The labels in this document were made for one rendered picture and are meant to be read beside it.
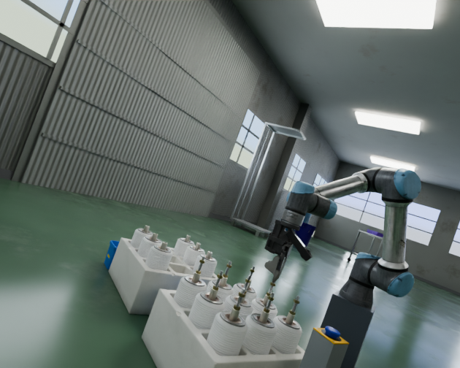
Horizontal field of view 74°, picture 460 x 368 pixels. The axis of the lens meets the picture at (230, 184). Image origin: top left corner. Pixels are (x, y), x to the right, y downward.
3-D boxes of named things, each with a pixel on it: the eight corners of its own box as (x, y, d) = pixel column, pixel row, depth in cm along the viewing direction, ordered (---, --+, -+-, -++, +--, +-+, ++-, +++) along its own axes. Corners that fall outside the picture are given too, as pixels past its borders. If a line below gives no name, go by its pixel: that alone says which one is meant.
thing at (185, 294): (189, 343, 100) (208, 290, 100) (161, 334, 99) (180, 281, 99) (190, 328, 109) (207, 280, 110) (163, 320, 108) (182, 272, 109)
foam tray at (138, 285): (177, 281, 172) (188, 250, 173) (210, 318, 140) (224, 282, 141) (107, 271, 150) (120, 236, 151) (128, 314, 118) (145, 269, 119)
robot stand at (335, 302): (319, 345, 157) (339, 289, 157) (355, 366, 148) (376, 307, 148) (309, 354, 142) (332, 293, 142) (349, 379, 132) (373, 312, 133)
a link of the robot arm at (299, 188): (322, 188, 108) (304, 180, 104) (311, 218, 108) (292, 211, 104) (308, 185, 115) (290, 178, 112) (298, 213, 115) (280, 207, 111)
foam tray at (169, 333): (228, 338, 128) (242, 297, 128) (294, 412, 96) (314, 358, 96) (140, 337, 106) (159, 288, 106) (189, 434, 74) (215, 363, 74)
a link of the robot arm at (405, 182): (385, 282, 143) (393, 166, 135) (415, 297, 129) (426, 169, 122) (366, 288, 138) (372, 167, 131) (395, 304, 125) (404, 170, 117)
